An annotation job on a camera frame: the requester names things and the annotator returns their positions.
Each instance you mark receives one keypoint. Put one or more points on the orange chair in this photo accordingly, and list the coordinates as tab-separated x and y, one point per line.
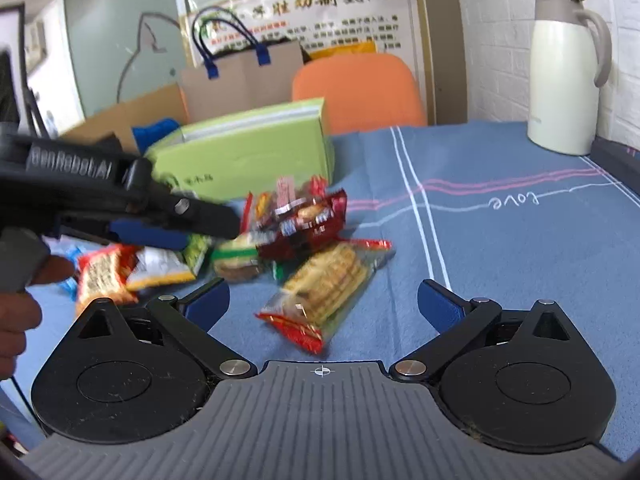
360	95

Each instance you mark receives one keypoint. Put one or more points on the green biscuit packet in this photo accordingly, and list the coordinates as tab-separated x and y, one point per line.
235	260

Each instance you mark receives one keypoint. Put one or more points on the blue snack packet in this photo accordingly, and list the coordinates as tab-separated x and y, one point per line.
69	290

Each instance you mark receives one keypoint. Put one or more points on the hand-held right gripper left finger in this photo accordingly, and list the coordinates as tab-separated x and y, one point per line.
206	306

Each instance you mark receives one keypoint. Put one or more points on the black device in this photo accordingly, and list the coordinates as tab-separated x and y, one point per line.
620	165

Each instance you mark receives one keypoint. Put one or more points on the pink snack packet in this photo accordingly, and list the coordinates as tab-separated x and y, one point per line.
285	191

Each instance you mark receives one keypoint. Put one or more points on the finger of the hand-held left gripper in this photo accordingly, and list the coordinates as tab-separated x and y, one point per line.
150	236
200	217

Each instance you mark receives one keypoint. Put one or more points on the orange red snack packet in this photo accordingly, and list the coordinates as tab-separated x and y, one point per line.
102	275

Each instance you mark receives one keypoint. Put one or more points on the black framed monitor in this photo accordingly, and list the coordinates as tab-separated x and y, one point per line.
12	95

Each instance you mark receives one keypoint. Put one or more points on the wall poster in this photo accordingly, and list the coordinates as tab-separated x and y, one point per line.
350	15

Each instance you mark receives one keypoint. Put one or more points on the blue tablecloth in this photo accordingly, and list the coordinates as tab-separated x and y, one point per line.
500	260

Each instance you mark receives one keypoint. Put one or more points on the blue plastic object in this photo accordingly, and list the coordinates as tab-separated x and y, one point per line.
155	132

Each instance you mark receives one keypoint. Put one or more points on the light green cardboard box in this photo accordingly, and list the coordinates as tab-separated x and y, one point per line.
240	160

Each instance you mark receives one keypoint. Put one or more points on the dark red snack packet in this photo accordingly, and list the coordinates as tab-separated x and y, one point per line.
310	230

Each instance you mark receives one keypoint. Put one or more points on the yellow white snack packet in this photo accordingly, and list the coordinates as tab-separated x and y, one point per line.
160	267

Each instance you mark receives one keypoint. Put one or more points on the small orange snack packet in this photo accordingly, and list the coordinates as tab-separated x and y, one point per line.
261	207

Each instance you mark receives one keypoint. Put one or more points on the person's left hand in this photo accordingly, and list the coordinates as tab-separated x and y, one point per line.
15	320

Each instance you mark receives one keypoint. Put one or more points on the clear cracker packet red ends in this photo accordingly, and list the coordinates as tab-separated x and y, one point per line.
325	280

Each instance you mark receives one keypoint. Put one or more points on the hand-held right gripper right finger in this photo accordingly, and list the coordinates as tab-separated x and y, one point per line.
440	306

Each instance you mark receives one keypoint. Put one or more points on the green pea snack packet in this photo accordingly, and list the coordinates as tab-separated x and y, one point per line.
197	255

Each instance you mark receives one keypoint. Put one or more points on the open cardboard box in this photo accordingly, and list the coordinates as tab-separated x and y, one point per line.
150	105

